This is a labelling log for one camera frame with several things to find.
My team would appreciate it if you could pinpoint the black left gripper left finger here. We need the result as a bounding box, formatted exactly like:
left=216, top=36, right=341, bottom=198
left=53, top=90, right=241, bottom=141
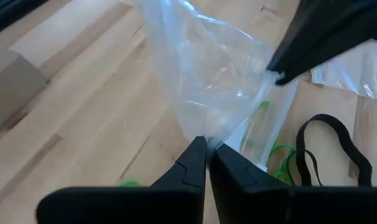
left=35, top=136, right=208, bottom=224

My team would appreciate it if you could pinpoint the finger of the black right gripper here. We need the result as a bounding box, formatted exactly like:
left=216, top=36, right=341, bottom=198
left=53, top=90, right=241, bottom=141
left=266, top=0, right=373, bottom=73
left=271, top=0, right=377, bottom=86

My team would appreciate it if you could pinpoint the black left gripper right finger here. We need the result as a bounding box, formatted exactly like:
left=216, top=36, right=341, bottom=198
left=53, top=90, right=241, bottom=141
left=209, top=142, right=377, bottom=224

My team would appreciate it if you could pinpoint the clear plastic zip bag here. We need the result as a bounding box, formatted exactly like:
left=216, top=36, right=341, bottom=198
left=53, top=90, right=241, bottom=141
left=138, top=0, right=300, bottom=170

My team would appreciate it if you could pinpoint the wide black rubber band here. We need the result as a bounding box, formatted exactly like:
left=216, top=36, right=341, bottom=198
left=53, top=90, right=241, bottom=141
left=296, top=113, right=373, bottom=187

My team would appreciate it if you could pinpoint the stack of clear plastic bags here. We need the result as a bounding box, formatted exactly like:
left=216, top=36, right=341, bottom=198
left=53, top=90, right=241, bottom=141
left=310, top=39, right=377, bottom=100

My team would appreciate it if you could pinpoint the small brown cardboard box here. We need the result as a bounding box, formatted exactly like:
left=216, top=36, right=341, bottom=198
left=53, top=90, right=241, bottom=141
left=0, top=40, right=50, bottom=137

